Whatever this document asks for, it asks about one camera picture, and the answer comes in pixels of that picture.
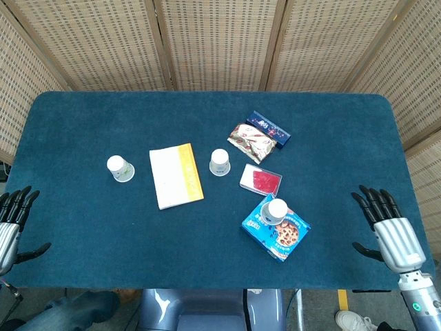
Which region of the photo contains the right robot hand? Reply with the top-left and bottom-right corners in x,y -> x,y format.
351,185 -> 427,274

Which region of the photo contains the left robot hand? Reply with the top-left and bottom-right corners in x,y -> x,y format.
0,185 -> 52,277

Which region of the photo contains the white paper cup blue flower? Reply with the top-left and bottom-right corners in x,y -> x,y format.
260,198 -> 289,225

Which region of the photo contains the white paper cup green flower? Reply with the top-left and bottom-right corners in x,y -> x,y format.
105,155 -> 136,183

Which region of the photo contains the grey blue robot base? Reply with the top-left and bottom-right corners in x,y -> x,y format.
136,288 -> 287,331

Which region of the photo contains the woven folding screen panel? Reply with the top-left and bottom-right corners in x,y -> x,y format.
258,0 -> 430,93
402,137 -> 441,250
153,0 -> 287,92
344,0 -> 441,151
0,3 -> 72,165
3,0 -> 175,92

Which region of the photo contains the white sneaker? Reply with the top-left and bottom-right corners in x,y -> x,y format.
335,310 -> 378,331

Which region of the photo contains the person leg in jeans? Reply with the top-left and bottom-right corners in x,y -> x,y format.
19,291 -> 121,331

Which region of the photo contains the blue felt table cover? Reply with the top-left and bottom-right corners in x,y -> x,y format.
5,90 -> 436,292

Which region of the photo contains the blue cookie box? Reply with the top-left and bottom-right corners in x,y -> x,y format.
240,192 -> 311,263

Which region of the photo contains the grey metal table leg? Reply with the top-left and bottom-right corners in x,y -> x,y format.
294,288 -> 306,331

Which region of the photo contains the red ink pad case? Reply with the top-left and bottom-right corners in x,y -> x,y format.
239,163 -> 283,197

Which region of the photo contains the dark blue long carton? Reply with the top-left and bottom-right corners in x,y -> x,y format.
246,110 -> 292,150

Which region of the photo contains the white and yellow notebook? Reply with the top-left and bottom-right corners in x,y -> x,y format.
149,143 -> 205,210

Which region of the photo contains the gold foil snack bag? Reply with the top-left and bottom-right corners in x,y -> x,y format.
227,123 -> 278,165

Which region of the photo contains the white paper cup blue print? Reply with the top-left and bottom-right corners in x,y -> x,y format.
209,148 -> 232,177

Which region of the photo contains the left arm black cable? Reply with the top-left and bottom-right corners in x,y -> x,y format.
0,277 -> 21,298

